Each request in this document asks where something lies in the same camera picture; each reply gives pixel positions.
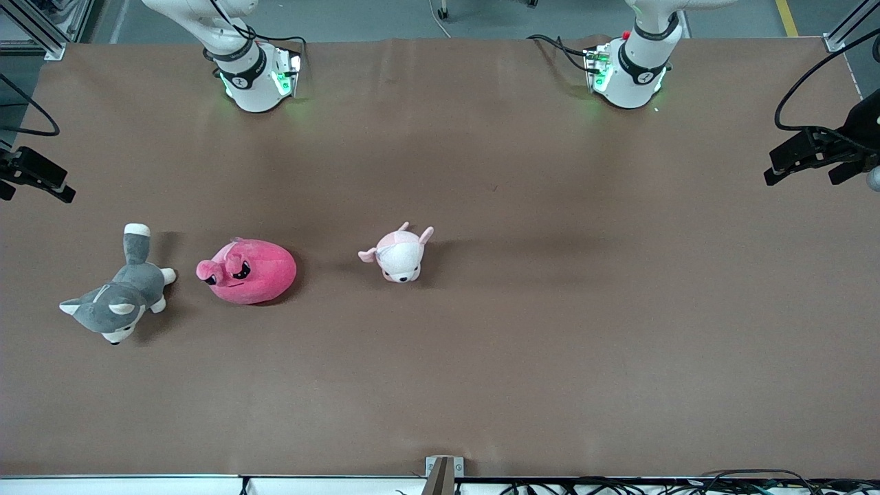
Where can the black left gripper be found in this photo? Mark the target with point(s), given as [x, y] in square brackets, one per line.
[862, 128]

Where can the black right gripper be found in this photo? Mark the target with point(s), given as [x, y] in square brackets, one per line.
[27, 170]

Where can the round hot pink plush toy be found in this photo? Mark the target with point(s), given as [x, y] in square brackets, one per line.
[254, 275]

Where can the grey white husky plush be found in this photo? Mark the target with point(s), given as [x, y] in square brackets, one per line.
[117, 306]

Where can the pale pink plush puppy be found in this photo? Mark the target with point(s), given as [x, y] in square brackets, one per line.
[399, 258]

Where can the black caster wheel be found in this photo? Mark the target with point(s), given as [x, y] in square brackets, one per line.
[443, 12]

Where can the brown paper table cover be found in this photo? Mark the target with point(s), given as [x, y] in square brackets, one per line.
[440, 357]

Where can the aluminium frame post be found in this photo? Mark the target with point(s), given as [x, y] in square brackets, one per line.
[849, 27]
[48, 31]

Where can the white table edge rail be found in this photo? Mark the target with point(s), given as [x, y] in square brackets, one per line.
[137, 485]

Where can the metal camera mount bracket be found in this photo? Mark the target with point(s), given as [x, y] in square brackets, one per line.
[443, 474]

